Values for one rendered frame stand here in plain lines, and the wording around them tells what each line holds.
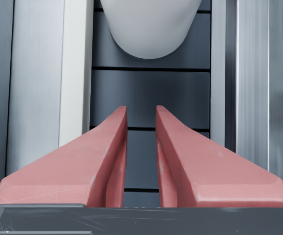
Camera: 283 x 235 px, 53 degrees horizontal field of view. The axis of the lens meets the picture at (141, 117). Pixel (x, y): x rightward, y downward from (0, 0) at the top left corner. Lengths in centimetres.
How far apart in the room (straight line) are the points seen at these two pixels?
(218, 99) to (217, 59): 3
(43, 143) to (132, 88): 10
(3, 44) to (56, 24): 4
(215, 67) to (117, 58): 6
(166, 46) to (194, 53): 3
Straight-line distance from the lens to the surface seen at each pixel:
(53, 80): 24
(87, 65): 16
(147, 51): 16
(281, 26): 27
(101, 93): 18
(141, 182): 18
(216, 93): 19
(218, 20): 20
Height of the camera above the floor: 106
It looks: 87 degrees down
